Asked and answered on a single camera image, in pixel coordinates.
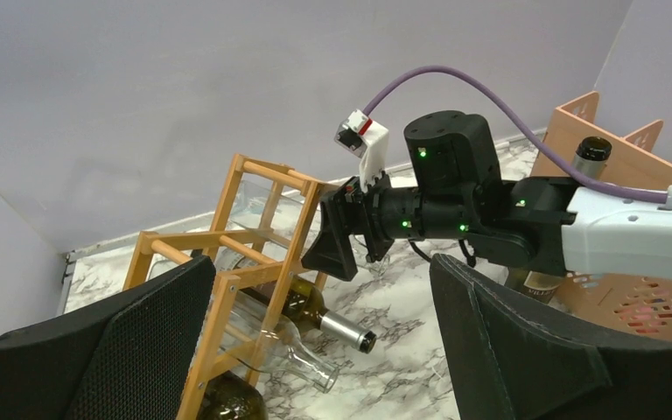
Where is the clear glass bottle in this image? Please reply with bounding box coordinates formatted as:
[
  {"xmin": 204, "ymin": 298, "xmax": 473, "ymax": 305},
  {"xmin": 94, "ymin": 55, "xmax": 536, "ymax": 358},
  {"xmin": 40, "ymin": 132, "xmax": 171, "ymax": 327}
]
[
  {"xmin": 227, "ymin": 179, "xmax": 390, "ymax": 277},
  {"xmin": 190, "ymin": 268, "xmax": 339, "ymax": 393}
]

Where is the green wine bottle silver neck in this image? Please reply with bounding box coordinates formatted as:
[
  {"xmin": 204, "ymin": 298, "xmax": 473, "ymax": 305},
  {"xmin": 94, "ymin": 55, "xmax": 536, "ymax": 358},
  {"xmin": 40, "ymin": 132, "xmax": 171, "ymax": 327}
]
[{"xmin": 504, "ymin": 136, "xmax": 613, "ymax": 304}]

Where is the wooden wine rack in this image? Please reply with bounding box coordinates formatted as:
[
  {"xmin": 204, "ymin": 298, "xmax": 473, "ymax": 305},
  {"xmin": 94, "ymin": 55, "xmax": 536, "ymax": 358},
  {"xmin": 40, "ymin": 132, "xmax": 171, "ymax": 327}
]
[{"xmin": 123, "ymin": 154, "xmax": 336, "ymax": 419}]

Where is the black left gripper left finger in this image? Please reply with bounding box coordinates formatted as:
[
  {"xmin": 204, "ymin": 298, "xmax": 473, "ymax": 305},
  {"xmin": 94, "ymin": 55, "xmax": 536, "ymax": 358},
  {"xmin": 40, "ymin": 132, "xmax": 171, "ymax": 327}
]
[{"xmin": 0, "ymin": 256, "xmax": 216, "ymax": 419}]

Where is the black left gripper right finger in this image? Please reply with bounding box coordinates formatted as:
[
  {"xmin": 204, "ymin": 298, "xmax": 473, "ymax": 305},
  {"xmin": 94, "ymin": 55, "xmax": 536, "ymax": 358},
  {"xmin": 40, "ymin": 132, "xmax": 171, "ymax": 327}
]
[{"xmin": 430, "ymin": 254, "xmax": 672, "ymax": 419}]

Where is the pink plastic organizer rack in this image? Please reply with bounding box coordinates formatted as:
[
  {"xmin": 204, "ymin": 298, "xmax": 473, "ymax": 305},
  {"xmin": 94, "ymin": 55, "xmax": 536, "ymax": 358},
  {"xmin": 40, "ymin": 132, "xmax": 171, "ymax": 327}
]
[{"xmin": 543, "ymin": 92, "xmax": 672, "ymax": 341}]

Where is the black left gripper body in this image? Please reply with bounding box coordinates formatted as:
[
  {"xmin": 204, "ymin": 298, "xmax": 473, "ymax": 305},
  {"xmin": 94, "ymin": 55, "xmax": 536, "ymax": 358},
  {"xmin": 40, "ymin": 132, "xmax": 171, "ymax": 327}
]
[{"xmin": 335, "ymin": 173, "xmax": 395, "ymax": 262}]

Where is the dark green wine bottle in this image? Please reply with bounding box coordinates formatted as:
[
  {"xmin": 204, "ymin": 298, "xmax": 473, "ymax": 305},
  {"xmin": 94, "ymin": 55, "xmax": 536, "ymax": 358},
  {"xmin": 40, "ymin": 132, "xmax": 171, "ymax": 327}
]
[{"xmin": 197, "ymin": 371, "xmax": 269, "ymax": 420}]

